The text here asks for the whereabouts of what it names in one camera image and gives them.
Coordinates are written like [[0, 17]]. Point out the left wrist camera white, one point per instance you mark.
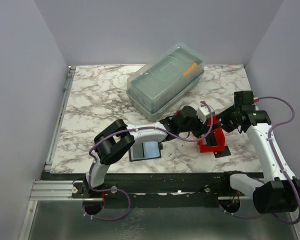
[[204, 112]]

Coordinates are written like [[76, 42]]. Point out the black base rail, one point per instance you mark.
[[156, 190]]

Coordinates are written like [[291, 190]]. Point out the black card holder wallet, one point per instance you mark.
[[151, 150]]

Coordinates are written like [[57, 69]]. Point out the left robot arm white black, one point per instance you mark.
[[115, 141]]

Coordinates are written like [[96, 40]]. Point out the orange tool inside box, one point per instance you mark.
[[190, 69]]

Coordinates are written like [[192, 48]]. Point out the black card on table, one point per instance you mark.
[[225, 153]]

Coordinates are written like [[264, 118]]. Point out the aluminium frame rail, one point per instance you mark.
[[51, 190]]

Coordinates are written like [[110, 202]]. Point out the red plastic bin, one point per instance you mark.
[[215, 141]]

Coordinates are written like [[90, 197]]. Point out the clear plastic storage box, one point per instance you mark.
[[159, 84]]

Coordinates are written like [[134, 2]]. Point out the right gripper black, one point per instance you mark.
[[227, 126]]

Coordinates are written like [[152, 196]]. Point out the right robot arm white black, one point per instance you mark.
[[280, 190]]

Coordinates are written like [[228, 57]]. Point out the blue red screwdriver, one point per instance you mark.
[[179, 107]]

